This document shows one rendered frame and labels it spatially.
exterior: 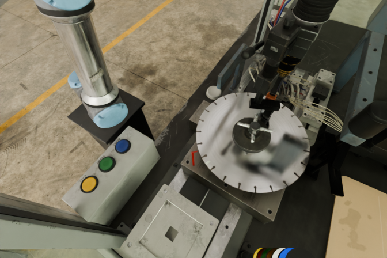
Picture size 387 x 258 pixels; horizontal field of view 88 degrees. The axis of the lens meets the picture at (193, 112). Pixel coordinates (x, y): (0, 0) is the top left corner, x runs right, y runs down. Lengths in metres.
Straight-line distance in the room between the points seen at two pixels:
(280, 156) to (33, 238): 0.54
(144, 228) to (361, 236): 0.65
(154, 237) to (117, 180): 0.19
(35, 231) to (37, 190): 1.55
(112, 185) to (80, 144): 1.28
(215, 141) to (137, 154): 0.25
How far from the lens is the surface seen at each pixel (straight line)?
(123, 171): 0.66
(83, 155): 1.85
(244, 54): 0.43
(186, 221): 0.59
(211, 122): 0.63
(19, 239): 0.37
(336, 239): 0.85
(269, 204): 0.68
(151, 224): 0.61
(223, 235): 0.73
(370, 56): 0.87
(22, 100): 2.54
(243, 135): 0.61
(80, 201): 0.68
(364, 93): 0.73
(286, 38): 0.44
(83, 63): 0.61
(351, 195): 0.91
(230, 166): 0.58
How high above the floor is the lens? 1.49
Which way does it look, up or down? 56 degrees down
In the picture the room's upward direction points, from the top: 3 degrees counter-clockwise
